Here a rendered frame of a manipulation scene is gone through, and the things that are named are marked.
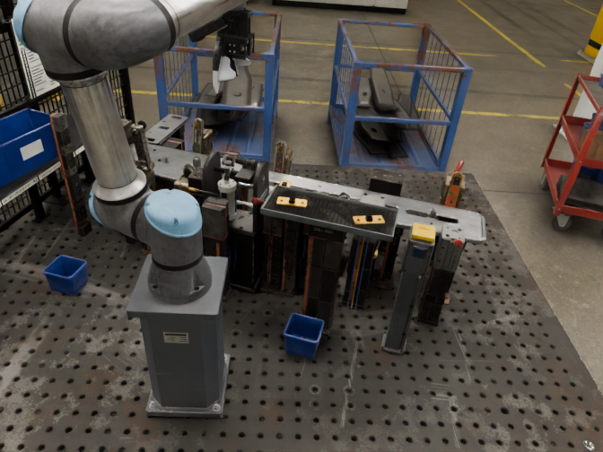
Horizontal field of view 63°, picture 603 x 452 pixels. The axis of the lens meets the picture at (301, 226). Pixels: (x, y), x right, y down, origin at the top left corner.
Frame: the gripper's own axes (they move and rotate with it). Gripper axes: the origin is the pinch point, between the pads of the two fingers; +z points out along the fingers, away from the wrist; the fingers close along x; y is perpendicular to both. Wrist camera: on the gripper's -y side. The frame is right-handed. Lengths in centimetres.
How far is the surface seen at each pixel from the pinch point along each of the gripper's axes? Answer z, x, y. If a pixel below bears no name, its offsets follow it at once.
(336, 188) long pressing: 44, 30, 31
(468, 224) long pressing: 43, 23, 77
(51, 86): 27, 38, -89
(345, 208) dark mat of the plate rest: 27.7, -6.6, 38.5
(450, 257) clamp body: 44, 3, 72
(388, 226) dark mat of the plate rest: 28, -11, 51
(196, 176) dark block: 31.9, 1.4, -10.8
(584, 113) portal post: 116, 377, 213
